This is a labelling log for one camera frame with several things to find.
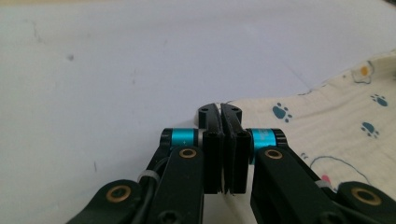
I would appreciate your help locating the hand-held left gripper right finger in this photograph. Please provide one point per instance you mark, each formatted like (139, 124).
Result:
(236, 155)

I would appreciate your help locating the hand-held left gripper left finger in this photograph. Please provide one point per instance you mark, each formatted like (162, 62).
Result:
(213, 149)

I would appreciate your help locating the white grid mat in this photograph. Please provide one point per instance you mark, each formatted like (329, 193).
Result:
(93, 77)

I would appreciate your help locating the cream paw-print cloth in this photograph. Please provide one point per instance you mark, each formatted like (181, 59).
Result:
(327, 109)

